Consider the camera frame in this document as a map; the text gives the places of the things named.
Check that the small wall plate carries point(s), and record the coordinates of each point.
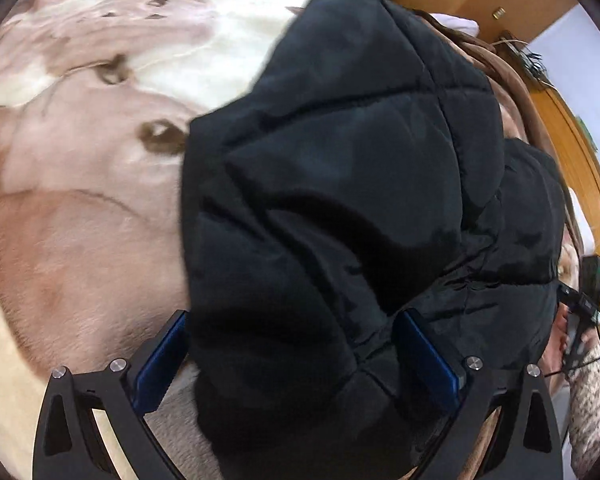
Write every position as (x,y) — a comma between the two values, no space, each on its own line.
(590,134)

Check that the person's right forearm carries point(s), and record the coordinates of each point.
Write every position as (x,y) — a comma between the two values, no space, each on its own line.
(592,410)

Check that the white pillow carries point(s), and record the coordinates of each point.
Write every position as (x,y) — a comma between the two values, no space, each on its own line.
(460,23)

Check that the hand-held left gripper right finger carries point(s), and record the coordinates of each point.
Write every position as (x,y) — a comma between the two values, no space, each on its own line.
(425,355)

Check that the wooden headboard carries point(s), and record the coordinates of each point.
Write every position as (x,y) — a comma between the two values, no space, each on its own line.
(570,125)

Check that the black padded jacket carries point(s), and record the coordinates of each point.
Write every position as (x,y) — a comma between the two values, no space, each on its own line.
(330,160)

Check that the person's right hand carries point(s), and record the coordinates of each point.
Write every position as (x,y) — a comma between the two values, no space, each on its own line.
(562,335)

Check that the pink and cream printed blanket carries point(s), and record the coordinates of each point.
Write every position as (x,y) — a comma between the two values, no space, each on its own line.
(80,210)

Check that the small wall shelf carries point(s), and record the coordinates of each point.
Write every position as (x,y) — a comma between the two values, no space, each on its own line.
(527,60)

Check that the wall switch plate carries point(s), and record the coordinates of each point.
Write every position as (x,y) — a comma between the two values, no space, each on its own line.
(499,12)

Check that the brown fleece blanket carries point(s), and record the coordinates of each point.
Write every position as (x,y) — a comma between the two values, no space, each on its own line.
(515,85)

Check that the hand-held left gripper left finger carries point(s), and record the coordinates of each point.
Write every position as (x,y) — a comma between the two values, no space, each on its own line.
(160,360)

